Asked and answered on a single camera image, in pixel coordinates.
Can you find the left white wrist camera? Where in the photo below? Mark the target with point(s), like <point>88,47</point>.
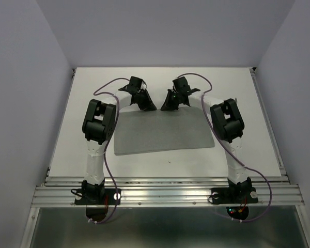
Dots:
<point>143,86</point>

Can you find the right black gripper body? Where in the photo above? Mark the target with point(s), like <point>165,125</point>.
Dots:
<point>175,93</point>

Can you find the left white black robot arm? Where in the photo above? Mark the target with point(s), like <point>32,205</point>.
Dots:
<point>98,127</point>

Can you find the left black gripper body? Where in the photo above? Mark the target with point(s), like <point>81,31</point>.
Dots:
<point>141,92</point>

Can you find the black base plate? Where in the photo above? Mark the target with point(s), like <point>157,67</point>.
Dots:
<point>229,196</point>
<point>109,197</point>

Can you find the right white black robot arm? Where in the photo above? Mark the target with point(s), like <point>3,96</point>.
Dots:
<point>227,126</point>

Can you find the grey cloth napkin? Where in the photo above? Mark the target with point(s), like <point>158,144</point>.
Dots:
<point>144,132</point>

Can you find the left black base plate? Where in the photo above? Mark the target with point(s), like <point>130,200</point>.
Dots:
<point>109,197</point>

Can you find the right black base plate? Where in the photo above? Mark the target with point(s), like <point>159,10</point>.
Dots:
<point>229,196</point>

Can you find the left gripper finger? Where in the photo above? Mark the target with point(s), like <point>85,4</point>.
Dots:
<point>149,105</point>
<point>141,101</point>

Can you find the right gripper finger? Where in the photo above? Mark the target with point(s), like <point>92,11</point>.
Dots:
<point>167,102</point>
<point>174,103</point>

